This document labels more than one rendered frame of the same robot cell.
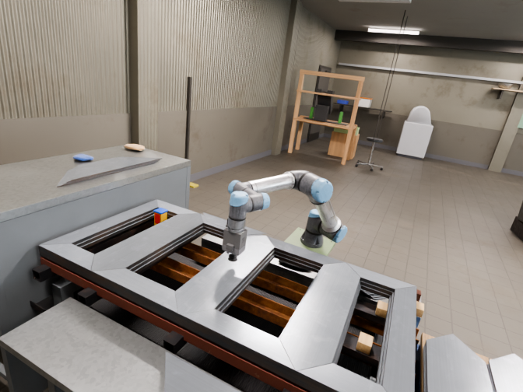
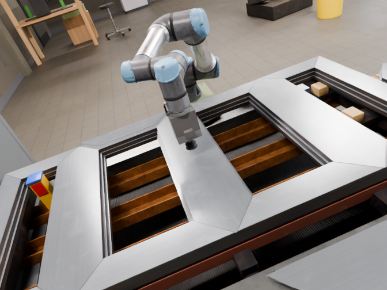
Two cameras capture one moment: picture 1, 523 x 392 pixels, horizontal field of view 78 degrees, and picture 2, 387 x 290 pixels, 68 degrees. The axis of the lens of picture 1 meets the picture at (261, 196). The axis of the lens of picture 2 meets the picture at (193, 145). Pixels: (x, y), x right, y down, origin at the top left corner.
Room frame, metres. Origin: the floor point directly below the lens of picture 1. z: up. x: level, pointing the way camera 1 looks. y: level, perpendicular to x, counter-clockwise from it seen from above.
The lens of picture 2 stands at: (0.53, 0.50, 1.49)
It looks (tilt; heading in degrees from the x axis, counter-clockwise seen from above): 35 degrees down; 330
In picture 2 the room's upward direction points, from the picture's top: 17 degrees counter-clockwise
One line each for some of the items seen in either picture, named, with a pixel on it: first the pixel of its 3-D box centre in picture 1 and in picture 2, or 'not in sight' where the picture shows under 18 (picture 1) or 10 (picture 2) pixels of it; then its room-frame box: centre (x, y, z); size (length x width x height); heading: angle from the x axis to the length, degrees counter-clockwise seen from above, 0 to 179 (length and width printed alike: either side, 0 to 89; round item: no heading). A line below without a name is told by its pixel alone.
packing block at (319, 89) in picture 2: (382, 309); (319, 88); (1.17, -0.59, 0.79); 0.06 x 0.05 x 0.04; 157
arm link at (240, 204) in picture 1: (239, 205); (170, 78); (1.25, 0.09, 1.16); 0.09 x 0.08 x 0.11; 133
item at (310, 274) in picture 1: (302, 266); (209, 118); (1.64, -0.29, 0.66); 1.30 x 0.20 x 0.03; 67
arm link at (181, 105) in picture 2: (236, 222); (176, 101); (1.25, 0.09, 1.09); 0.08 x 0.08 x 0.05
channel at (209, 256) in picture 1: (250, 273); (189, 155); (1.45, 0.01, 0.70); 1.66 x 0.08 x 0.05; 67
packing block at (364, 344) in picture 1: (364, 343); (352, 115); (0.96, -0.46, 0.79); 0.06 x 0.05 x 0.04; 157
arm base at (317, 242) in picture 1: (313, 235); (188, 88); (1.89, -0.37, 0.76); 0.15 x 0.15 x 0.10
